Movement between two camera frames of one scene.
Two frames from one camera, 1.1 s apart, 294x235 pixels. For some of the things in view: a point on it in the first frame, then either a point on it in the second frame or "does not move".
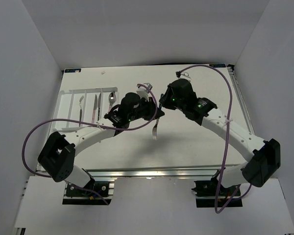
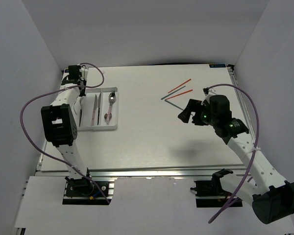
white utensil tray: (86, 105) does not move
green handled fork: (155, 130) -> (74, 108)
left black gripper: (150, 105) -> (84, 80)
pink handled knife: (95, 107) does not move
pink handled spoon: (111, 97) does not move
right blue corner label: (218, 65) does not move
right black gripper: (164, 101) -> (191, 106)
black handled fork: (81, 98) does not move
